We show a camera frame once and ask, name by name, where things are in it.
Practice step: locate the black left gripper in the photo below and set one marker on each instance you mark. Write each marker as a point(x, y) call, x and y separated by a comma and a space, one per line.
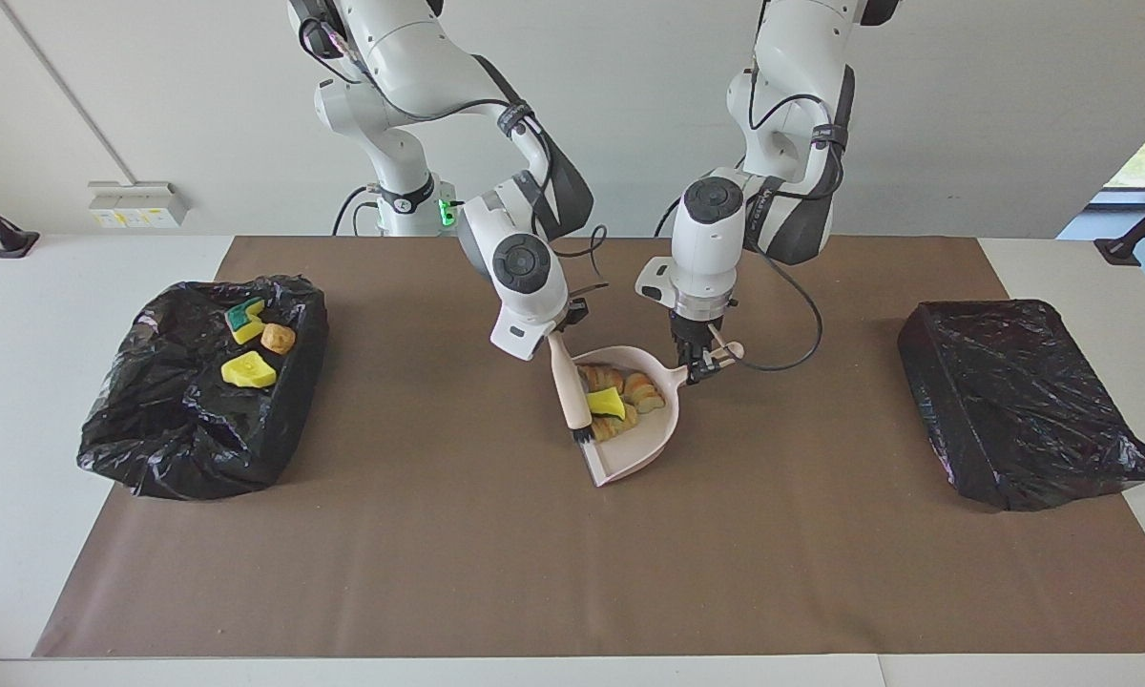
point(692, 334)

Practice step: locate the long beige rock piece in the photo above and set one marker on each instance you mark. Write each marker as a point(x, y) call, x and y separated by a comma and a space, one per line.
point(645, 393)

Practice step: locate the orange striped rock piece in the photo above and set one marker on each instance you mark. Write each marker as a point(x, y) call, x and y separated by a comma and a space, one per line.
point(603, 377)

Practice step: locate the yellow sponge piece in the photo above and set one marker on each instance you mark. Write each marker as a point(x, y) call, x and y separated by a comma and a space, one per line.
point(607, 403)
point(248, 370)

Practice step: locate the rounded beige rock piece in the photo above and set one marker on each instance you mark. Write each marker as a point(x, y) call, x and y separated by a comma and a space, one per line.
point(615, 426)

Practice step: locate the pink plastic dustpan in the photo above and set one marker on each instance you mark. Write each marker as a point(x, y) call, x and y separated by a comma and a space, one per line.
point(644, 444)

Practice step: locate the beige hand brush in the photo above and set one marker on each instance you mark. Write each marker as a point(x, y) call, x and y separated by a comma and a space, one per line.
point(571, 391)

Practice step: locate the brown cork-like piece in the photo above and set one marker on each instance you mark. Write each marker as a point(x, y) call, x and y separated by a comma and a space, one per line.
point(278, 339)

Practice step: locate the yellow and green sponge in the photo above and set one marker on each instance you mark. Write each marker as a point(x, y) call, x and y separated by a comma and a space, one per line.
point(245, 322)

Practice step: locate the boxy black bag bin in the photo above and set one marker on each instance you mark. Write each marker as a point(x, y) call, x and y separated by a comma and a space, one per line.
point(1021, 401)

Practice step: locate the crumpled black bag bin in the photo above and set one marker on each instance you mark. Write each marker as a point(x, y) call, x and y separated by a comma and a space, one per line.
point(172, 429)

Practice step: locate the brown paper table mat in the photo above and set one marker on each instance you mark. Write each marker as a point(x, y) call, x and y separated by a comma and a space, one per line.
point(534, 572)

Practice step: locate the black table clamp stand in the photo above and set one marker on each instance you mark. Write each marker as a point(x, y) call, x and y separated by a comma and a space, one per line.
point(1131, 243)
point(5, 240)

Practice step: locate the white wall socket box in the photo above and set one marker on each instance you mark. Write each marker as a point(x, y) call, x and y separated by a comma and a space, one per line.
point(129, 205)

